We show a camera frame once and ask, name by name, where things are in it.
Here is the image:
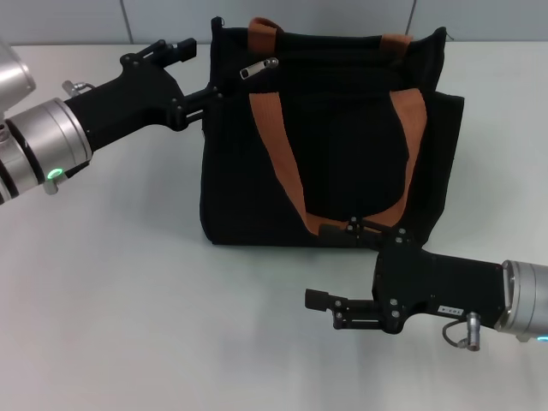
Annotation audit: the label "silver metal zipper pull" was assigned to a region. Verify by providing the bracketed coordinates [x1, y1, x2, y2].
[239, 57, 280, 80]

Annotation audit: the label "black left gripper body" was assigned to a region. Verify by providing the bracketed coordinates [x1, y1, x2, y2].
[63, 53, 190, 152]

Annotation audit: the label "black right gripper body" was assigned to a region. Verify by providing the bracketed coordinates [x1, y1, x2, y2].
[372, 227, 513, 335]

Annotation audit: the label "black fabric bag orange handles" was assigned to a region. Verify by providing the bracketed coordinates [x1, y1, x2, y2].
[200, 15, 466, 248]

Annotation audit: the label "left gripper cable silver plug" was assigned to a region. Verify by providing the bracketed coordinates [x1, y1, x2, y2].
[63, 80, 97, 98]

